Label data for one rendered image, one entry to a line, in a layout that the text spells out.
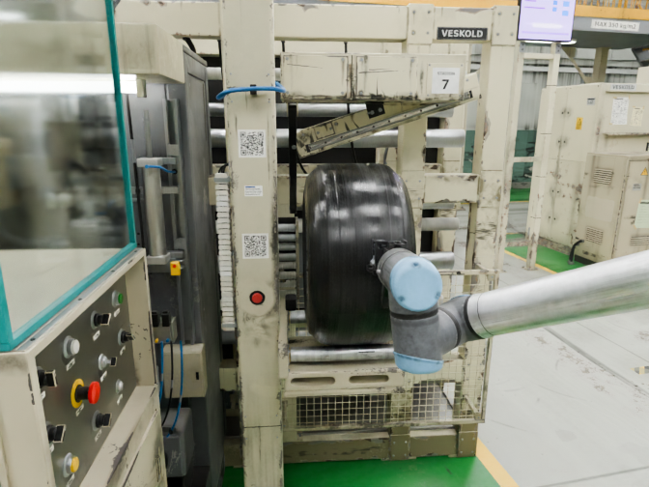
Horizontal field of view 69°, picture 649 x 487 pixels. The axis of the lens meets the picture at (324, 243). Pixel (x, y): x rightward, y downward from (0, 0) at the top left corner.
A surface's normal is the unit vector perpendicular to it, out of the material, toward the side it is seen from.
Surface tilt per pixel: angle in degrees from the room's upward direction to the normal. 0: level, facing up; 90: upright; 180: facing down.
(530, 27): 90
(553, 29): 90
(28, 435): 90
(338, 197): 42
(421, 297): 78
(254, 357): 90
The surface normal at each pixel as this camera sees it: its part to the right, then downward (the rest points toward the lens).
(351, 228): 0.07, -0.25
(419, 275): 0.06, 0.04
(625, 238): 0.22, 0.25
